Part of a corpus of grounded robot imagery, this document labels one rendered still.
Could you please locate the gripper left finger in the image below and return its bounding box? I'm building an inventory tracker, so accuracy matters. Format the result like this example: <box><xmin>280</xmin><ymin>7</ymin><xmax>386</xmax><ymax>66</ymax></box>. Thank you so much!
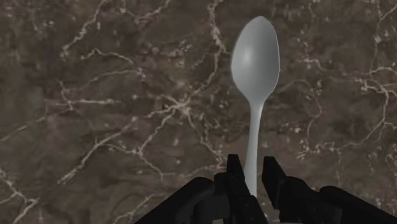
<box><xmin>135</xmin><ymin>154</ymin><xmax>268</xmax><ymax>224</ymax></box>

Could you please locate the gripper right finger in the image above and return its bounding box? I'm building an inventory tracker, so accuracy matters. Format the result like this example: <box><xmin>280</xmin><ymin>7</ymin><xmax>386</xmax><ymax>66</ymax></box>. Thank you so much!
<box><xmin>261</xmin><ymin>156</ymin><xmax>397</xmax><ymax>224</ymax></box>

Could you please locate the grey spoon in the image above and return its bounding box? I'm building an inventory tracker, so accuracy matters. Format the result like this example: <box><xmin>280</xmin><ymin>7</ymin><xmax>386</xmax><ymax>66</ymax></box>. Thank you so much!
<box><xmin>230</xmin><ymin>15</ymin><xmax>281</xmax><ymax>198</ymax></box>

